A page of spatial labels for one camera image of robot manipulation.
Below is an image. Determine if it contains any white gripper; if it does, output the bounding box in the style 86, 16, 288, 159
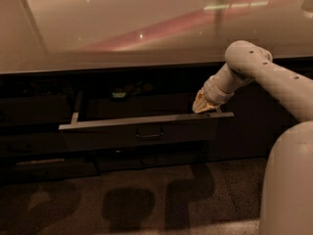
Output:
192, 76, 233, 114

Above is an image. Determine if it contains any dark grey drawer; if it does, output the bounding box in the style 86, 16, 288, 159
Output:
0, 158, 98, 184
0, 132, 67, 158
59, 93, 234, 151
0, 95, 71, 127
96, 150, 200, 172

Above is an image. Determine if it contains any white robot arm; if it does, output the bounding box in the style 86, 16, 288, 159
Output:
192, 40, 313, 235

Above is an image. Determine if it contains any dark grey cabinet door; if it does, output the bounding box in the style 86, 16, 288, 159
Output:
201, 59, 313, 163

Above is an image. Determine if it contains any dark counter cabinet frame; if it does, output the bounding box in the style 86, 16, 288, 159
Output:
0, 64, 219, 175

